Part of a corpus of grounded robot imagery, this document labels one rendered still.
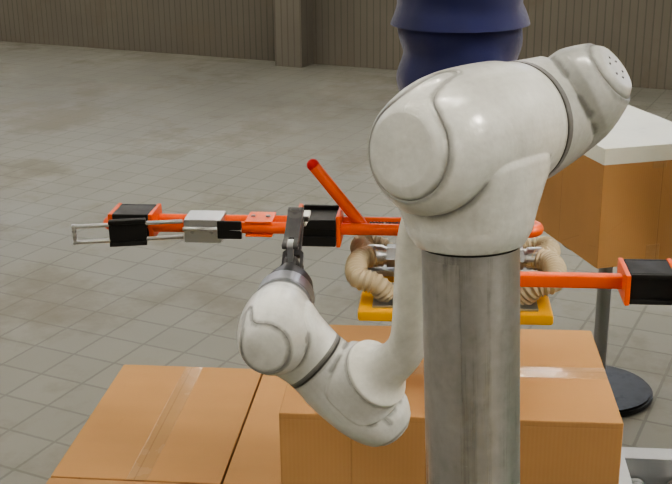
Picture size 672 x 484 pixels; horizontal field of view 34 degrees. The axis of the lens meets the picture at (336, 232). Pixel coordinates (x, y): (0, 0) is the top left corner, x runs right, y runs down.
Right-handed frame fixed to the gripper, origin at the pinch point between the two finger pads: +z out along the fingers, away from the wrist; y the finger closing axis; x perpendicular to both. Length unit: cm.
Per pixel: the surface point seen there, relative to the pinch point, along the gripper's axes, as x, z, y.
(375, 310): 12.7, 0.7, 11.0
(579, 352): 52, 24, 28
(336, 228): 5.0, 10.7, -0.7
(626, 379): 97, 201, 120
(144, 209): -31.5, 15.1, -2.3
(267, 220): -7.8, 12.5, -1.4
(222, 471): -25, 41, 68
